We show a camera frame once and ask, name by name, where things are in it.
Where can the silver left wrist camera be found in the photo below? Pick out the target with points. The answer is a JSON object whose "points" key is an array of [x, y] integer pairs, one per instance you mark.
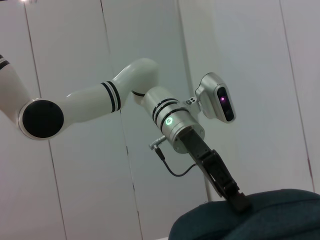
{"points": [[215, 97]]}

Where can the white and silver left arm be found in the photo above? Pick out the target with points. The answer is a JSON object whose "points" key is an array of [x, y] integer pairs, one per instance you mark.
{"points": [[87, 105]]}

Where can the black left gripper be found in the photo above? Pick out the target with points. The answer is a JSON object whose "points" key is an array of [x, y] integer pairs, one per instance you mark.
{"points": [[205, 160]]}

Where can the dark teal insulated lunch bag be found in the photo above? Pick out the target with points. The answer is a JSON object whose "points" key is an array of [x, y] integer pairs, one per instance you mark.
{"points": [[250, 220]]}

